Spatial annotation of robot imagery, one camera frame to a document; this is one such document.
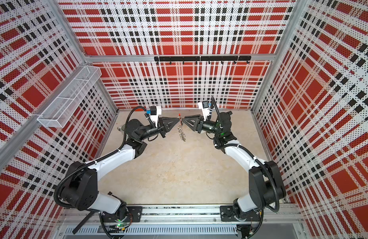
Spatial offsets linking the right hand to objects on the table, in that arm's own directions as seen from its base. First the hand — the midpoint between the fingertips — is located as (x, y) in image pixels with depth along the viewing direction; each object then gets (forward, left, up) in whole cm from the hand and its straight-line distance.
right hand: (184, 120), depth 70 cm
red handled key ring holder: (-4, +2, -1) cm, 4 cm away
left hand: (-1, +2, +1) cm, 2 cm away
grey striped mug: (+16, +45, -26) cm, 55 cm away
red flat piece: (+44, +41, -36) cm, 70 cm away
